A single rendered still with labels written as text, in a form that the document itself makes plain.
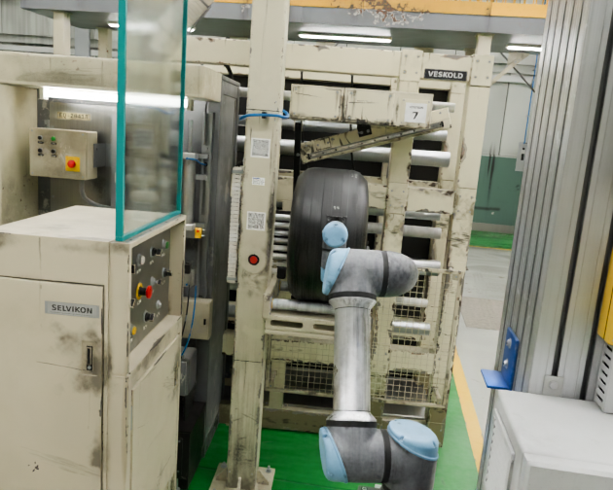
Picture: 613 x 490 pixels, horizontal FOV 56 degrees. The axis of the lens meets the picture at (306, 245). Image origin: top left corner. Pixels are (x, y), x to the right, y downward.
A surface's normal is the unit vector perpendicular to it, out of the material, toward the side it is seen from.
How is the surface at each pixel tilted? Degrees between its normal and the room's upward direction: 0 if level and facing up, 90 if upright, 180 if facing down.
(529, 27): 90
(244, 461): 90
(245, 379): 90
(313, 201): 53
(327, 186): 37
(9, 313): 90
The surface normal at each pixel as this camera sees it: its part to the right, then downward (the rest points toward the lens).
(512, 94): -0.14, 0.18
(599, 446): 0.07, -0.98
